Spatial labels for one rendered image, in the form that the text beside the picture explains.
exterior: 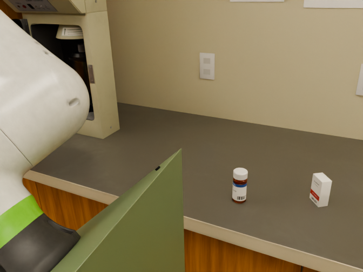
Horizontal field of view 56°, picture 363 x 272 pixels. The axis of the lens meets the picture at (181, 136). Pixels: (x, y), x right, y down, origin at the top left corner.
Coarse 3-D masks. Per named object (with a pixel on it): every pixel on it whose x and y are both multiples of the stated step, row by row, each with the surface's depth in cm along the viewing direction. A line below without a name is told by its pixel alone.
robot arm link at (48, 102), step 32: (0, 32) 48; (0, 64) 46; (32, 64) 47; (64, 64) 50; (0, 96) 44; (32, 96) 45; (64, 96) 47; (0, 128) 43; (32, 128) 45; (64, 128) 48; (32, 160) 47
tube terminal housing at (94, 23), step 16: (96, 0) 119; (32, 16) 128; (48, 16) 125; (64, 16) 121; (80, 16) 118; (96, 16) 121; (96, 32) 122; (96, 48) 123; (96, 64) 125; (112, 64) 133; (96, 80) 126; (112, 80) 135; (96, 96) 128; (112, 96) 136; (96, 112) 132; (112, 112) 138; (80, 128) 139; (96, 128) 135; (112, 128) 140
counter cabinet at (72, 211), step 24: (48, 192) 119; (48, 216) 125; (72, 216) 118; (192, 240) 96; (216, 240) 92; (192, 264) 99; (216, 264) 95; (240, 264) 91; (264, 264) 87; (288, 264) 84
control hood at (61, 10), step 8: (48, 0) 113; (56, 0) 111; (64, 0) 110; (72, 0) 110; (80, 0) 113; (16, 8) 125; (56, 8) 116; (64, 8) 114; (72, 8) 113; (80, 8) 114
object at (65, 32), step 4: (60, 24) 128; (60, 28) 128; (64, 28) 127; (68, 28) 126; (72, 28) 126; (76, 28) 126; (80, 28) 126; (60, 32) 128; (64, 32) 127; (68, 32) 126; (72, 32) 126; (76, 32) 126; (80, 32) 126; (56, 36) 130; (60, 36) 128; (64, 36) 127; (68, 36) 126; (72, 36) 126; (76, 36) 126; (80, 36) 126
